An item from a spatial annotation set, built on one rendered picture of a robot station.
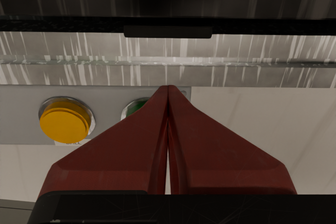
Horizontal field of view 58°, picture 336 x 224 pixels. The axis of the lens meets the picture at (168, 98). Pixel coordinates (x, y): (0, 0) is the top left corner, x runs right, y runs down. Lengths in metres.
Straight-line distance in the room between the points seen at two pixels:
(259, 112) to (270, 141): 0.06
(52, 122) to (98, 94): 0.04
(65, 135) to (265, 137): 0.27
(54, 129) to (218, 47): 0.15
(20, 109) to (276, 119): 0.30
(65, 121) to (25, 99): 0.04
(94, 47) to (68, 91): 0.05
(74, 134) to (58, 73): 0.05
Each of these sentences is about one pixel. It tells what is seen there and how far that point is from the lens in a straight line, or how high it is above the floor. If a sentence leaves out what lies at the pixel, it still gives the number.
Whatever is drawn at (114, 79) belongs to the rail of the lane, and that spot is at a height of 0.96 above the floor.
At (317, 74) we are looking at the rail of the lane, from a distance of 0.26.
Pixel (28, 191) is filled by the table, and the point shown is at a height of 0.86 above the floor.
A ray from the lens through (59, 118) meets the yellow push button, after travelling 0.26.
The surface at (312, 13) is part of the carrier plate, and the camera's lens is 0.22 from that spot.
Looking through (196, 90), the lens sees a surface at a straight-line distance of 0.37.
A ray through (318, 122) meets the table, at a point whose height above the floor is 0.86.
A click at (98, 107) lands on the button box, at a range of 0.26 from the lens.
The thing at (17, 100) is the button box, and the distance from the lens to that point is 0.28.
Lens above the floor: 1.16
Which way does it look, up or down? 53 degrees down
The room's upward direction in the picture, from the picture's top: 180 degrees clockwise
